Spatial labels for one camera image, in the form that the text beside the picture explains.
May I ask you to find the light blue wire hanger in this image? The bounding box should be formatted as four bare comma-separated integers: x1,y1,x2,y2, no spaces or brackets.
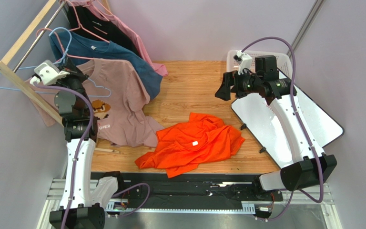
0,27,112,98

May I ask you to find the orange t-shirt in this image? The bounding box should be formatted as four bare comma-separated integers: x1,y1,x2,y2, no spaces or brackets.
135,113,245,178

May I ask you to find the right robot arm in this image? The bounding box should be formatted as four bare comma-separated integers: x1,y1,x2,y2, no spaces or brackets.
215,51,337,191

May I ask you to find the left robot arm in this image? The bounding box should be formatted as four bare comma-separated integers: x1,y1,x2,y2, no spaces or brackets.
49,57,125,229

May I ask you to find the blue t-shirt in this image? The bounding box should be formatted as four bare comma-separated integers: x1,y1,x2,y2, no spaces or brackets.
49,30,163,100

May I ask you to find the mauve pixel-print t-shirt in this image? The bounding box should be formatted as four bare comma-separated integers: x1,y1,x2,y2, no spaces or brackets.
24,58,165,148

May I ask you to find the pink hanger on black shirt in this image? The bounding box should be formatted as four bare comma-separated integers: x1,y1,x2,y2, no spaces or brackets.
58,0,111,43

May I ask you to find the black t-shirt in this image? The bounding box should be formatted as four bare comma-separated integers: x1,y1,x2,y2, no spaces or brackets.
67,6,140,57

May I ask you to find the pink t-shirt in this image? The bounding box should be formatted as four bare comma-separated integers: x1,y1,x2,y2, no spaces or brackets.
72,1,168,76

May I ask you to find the whiteboard with red writing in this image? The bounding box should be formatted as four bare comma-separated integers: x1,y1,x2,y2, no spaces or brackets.
231,85,344,168

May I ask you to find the white plastic basket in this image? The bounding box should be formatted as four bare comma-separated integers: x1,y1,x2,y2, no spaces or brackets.
226,49,295,93

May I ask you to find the metal rack rod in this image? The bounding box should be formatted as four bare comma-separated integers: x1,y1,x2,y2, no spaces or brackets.
12,0,66,73

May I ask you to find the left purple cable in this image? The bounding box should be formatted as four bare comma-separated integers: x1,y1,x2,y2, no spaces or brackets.
34,84,151,229

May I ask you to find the purple cable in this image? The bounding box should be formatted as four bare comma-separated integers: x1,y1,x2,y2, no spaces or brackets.
242,36,325,222
34,84,151,229

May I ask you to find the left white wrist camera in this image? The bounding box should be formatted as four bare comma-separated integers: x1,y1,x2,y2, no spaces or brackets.
29,60,70,86

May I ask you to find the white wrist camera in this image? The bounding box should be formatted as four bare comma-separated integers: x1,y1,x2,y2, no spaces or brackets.
234,51,253,75
29,60,70,86

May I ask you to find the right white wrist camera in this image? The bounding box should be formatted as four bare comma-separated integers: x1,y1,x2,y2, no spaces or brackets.
234,51,253,75

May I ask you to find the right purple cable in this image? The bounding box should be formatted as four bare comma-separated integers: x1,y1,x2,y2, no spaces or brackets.
242,36,325,222

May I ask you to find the wooden clothes rack frame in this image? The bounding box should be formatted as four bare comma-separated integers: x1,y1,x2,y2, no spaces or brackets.
0,0,120,154

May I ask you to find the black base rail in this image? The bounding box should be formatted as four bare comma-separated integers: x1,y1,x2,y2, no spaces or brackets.
89,172,285,210

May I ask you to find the aluminium mounting frame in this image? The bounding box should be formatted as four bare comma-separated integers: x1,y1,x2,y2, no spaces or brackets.
37,179,342,229

